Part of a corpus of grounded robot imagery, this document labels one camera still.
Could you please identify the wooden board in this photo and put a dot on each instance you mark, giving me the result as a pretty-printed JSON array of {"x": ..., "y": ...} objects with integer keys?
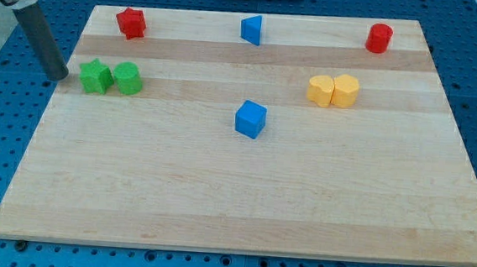
[{"x": 386, "y": 180}]

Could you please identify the green cylinder block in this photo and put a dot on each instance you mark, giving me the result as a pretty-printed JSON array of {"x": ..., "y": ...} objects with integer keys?
[{"x": 128, "y": 78}]

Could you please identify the yellow hexagon block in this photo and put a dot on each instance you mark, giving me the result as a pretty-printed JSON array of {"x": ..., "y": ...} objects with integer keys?
[{"x": 346, "y": 90}]

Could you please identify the blue cube block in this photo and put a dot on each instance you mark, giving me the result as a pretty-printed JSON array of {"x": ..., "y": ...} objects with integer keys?
[{"x": 250, "y": 119}]

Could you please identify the blue triangle block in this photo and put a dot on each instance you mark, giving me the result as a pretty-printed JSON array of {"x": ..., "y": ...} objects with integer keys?
[{"x": 251, "y": 29}]

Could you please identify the red star block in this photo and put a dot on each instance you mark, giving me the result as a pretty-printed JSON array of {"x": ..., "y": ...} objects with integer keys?
[{"x": 131, "y": 23}]

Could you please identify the red cylinder block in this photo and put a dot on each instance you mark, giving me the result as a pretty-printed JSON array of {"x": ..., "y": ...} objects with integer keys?
[{"x": 379, "y": 38}]

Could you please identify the green star block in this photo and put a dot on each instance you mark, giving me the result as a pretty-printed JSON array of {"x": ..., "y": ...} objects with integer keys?
[{"x": 95, "y": 77}]

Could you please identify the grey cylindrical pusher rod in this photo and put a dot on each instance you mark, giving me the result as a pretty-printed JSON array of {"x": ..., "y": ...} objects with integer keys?
[{"x": 33, "y": 22}]

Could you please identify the yellow heart block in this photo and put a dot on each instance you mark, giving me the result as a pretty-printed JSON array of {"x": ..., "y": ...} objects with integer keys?
[{"x": 320, "y": 90}]

